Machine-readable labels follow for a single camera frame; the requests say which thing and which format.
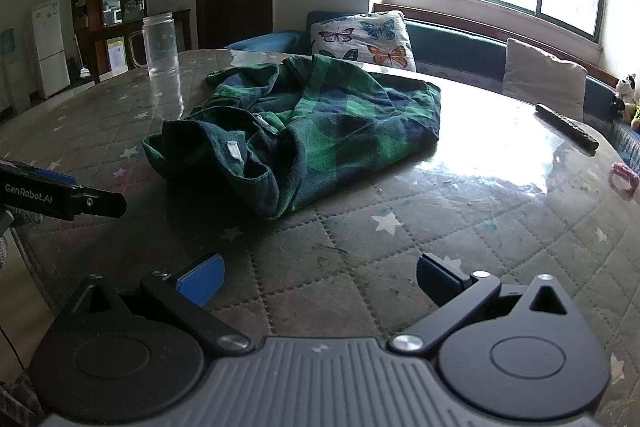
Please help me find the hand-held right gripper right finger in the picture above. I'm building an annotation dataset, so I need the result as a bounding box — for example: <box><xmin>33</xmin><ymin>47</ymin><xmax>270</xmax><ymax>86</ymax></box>
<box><xmin>389</xmin><ymin>253</ymin><xmax>582</xmax><ymax>354</ymax></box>

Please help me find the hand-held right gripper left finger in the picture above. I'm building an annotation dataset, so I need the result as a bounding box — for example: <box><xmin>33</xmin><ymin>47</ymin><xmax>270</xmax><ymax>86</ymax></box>
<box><xmin>64</xmin><ymin>252</ymin><xmax>252</xmax><ymax>354</ymax></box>

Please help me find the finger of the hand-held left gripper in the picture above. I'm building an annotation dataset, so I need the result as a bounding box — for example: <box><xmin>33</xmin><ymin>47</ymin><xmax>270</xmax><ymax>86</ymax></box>
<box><xmin>0</xmin><ymin>161</ymin><xmax>76</xmax><ymax>184</ymax></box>
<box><xmin>0</xmin><ymin>172</ymin><xmax>127</xmax><ymax>221</ymax></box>

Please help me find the green navy plaid shirt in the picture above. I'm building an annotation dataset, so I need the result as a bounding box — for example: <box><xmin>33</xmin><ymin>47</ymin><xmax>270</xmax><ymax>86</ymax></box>
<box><xmin>142</xmin><ymin>53</ymin><xmax>442</xmax><ymax>221</ymax></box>

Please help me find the white water dispenser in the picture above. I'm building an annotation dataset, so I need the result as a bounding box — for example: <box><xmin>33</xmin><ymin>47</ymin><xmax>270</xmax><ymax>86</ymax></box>
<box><xmin>0</xmin><ymin>28</ymin><xmax>31</xmax><ymax>115</ymax></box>

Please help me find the broom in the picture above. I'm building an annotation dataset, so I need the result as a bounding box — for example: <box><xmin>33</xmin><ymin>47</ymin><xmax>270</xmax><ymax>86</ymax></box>
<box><xmin>74</xmin><ymin>34</ymin><xmax>93</xmax><ymax>80</ymax></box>

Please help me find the white refrigerator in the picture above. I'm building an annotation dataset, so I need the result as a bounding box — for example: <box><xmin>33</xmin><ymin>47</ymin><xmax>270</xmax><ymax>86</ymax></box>
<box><xmin>31</xmin><ymin>0</ymin><xmax>71</xmax><ymax>99</ymax></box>

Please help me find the clear glass mug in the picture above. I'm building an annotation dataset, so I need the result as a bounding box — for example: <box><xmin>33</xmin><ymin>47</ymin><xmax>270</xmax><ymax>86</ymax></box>
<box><xmin>128</xmin><ymin>12</ymin><xmax>182</xmax><ymax>76</ymax></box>

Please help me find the brown wooden counter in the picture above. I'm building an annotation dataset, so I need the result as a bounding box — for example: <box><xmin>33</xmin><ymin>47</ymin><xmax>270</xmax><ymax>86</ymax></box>
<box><xmin>90</xmin><ymin>9</ymin><xmax>193</xmax><ymax>78</ymax></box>

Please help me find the black remote control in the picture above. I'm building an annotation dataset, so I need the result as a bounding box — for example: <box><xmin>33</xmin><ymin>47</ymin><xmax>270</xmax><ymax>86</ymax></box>
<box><xmin>535</xmin><ymin>103</ymin><xmax>600</xmax><ymax>152</ymax></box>

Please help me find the beige pillow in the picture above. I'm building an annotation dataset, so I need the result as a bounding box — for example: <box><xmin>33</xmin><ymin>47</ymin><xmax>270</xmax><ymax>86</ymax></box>
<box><xmin>501</xmin><ymin>38</ymin><xmax>588</xmax><ymax>122</ymax></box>

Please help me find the teal sofa bench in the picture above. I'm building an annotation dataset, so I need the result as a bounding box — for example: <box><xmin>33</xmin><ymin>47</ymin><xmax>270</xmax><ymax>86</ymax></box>
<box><xmin>305</xmin><ymin>4</ymin><xmax>640</xmax><ymax>178</ymax></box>

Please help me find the blue cushion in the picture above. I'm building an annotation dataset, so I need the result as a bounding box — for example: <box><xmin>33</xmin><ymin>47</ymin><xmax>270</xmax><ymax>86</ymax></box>
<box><xmin>225</xmin><ymin>31</ymin><xmax>303</xmax><ymax>55</ymax></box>

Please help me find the butterfly print pillow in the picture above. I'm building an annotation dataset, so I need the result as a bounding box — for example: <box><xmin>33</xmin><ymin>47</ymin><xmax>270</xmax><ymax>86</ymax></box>
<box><xmin>309</xmin><ymin>10</ymin><xmax>417</xmax><ymax>72</ymax></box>

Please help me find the black white plush cow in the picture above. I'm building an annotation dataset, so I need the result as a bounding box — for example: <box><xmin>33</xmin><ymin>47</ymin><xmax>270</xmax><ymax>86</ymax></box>
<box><xmin>614</xmin><ymin>74</ymin><xmax>637</xmax><ymax>110</ymax></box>

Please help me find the pink hair tie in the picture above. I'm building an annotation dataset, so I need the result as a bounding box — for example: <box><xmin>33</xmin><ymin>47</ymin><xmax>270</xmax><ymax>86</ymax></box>
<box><xmin>608</xmin><ymin>162</ymin><xmax>640</xmax><ymax>200</ymax></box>

